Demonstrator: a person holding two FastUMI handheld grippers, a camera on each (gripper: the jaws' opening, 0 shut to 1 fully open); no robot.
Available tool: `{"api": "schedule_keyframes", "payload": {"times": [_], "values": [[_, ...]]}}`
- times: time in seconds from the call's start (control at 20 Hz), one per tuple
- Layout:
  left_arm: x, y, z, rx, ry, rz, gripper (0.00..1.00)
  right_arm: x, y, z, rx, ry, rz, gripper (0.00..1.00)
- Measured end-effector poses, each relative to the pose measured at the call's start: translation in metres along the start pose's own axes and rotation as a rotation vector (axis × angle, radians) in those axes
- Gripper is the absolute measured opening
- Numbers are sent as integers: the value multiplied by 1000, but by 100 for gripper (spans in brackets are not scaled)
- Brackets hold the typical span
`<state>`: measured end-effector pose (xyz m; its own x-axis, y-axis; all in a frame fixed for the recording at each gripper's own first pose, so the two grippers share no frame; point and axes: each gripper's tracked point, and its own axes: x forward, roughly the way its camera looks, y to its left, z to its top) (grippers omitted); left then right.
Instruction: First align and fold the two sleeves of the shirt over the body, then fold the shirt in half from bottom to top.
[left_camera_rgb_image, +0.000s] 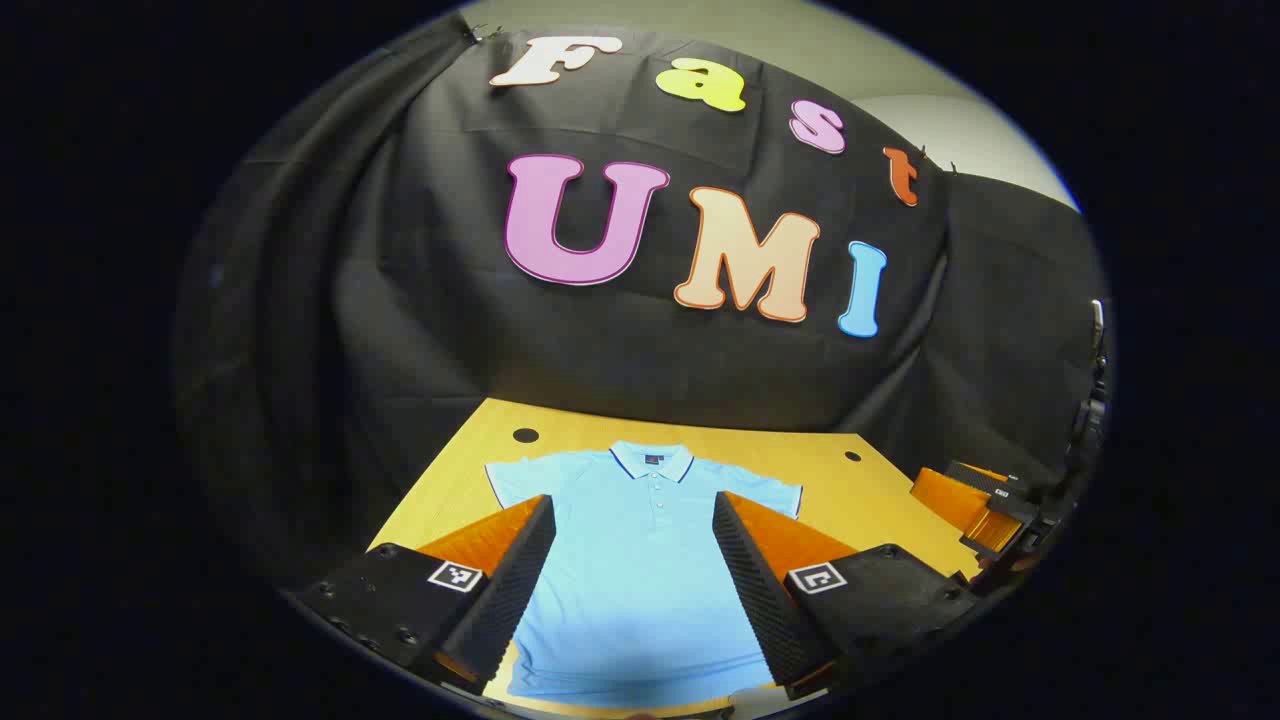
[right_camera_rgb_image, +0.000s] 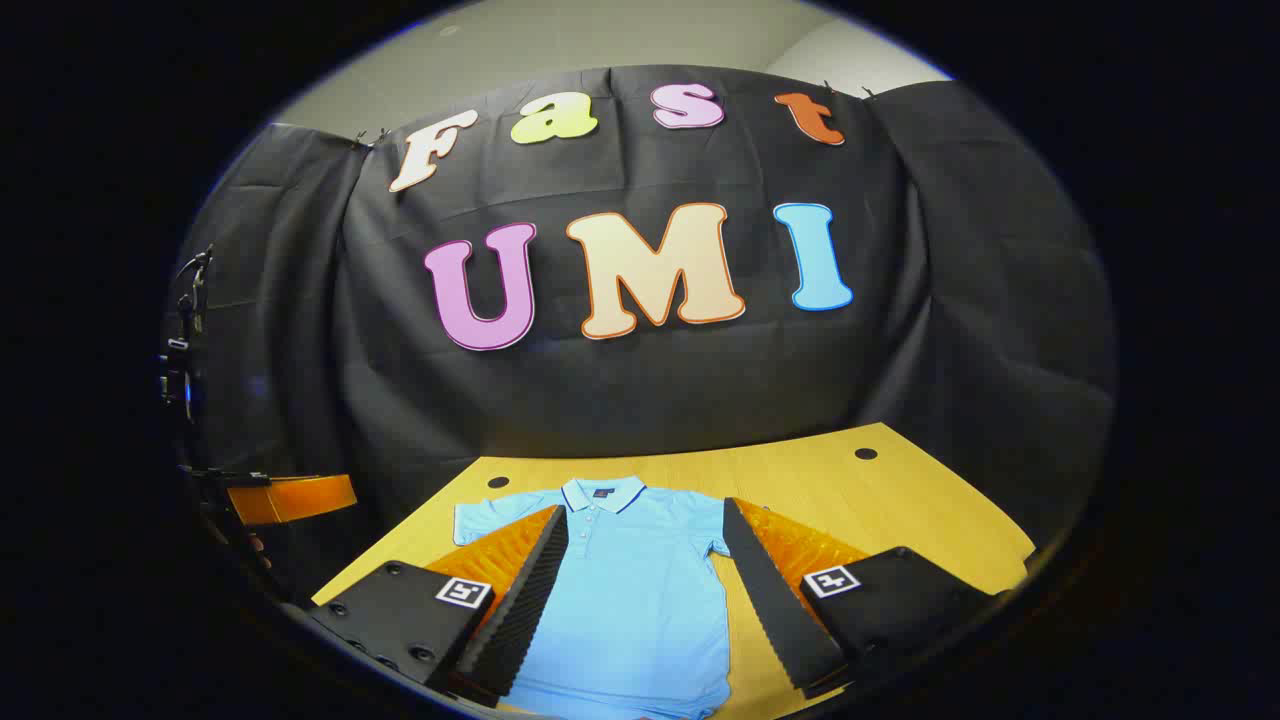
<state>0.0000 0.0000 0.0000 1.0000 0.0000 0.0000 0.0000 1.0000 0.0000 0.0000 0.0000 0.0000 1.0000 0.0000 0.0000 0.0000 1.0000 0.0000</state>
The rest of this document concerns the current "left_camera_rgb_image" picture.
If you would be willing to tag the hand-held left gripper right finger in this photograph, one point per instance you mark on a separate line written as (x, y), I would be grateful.
(750, 590)

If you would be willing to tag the black backdrop cloth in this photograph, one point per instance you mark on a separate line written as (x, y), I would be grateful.
(600, 350)

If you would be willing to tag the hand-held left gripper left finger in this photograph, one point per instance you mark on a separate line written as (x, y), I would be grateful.
(520, 590)

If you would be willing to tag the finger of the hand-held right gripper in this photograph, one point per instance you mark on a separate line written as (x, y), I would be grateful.
(995, 530)
(950, 495)

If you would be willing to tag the light blue T-shirt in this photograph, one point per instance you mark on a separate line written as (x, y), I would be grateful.
(640, 560)

